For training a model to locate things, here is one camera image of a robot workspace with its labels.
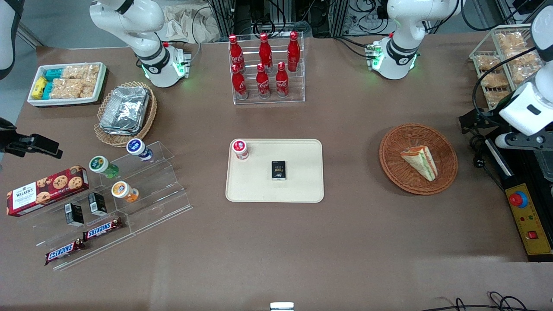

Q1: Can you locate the bagged fried snack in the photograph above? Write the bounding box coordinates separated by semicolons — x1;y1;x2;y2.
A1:
497;32;521;50
513;65;543;84
505;48;536;66
480;72;509;89
486;89;512;107
476;55;502;72

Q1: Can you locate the light wicker basket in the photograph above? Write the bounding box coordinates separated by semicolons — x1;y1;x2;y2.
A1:
94;81;158;148

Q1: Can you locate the red lid yogurt cup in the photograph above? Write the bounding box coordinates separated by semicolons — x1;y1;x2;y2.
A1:
232;139;250;161

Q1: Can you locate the orange lid cup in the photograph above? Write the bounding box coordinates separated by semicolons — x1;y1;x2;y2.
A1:
111;181;140;203

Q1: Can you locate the beige plastic tray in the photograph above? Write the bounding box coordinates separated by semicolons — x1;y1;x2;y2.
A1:
226;139;324;203

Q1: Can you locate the white wire basket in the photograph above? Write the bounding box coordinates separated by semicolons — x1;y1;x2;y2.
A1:
469;24;546;109

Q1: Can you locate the red Walkers cookie box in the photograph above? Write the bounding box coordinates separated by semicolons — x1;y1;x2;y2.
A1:
6;165;89;217

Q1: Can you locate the crumpled beige cloth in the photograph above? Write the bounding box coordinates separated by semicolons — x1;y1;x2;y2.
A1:
163;3;222;44

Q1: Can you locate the black power cable with plug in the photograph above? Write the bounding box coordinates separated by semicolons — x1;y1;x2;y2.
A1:
469;130;504;190

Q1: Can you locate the stack of foil trays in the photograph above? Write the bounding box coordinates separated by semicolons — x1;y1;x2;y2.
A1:
99;86;150;136

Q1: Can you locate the green lid cup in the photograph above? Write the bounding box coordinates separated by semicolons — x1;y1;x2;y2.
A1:
89;155;119;179

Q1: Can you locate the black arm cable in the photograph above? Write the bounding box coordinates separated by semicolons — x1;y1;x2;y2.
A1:
472;48;537;114

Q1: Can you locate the red cola bottle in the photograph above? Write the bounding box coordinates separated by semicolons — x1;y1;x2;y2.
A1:
287;31;300;72
275;62;289;98
229;35;246;72
259;33;273;70
232;64;248;100
256;63;271;99

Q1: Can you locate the clear acrylic bottle rack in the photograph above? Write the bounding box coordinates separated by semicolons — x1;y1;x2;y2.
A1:
228;32;305;105

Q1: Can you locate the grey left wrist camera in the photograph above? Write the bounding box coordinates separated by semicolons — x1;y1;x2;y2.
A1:
495;132;546;150

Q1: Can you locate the Snickers bar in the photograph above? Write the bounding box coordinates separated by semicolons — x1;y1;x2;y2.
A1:
82;217;123;241
44;240;85;266

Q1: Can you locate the brown wicker basket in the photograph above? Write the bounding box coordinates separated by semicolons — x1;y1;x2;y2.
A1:
379;124;458;196

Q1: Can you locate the yellow emergency stop box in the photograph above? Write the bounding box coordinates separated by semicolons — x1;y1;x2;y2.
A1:
505;184;553;256

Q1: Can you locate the aluminium frame rack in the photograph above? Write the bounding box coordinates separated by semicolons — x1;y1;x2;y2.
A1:
207;0;351;38

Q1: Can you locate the triangular sandwich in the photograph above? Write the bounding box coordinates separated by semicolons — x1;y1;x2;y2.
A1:
400;146;438;182

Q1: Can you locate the yellow snack pack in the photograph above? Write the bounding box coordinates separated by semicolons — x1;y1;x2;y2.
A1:
32;76;48;99

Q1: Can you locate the blue lid cup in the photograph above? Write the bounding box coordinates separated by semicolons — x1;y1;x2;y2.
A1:
126;138;153;162

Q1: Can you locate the black countertop appliance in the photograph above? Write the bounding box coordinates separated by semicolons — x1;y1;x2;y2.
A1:
484;128;553;262

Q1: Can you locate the white plastic bin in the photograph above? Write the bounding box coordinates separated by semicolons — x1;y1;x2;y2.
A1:
27;62;107;107

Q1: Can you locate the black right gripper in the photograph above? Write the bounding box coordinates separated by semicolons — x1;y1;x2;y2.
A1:
0;117;64;159

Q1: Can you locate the clear acrylic stepped display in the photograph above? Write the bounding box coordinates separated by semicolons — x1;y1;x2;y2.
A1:
19;141;193;272

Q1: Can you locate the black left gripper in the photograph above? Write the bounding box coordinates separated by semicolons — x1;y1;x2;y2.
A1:
459;108;504;133

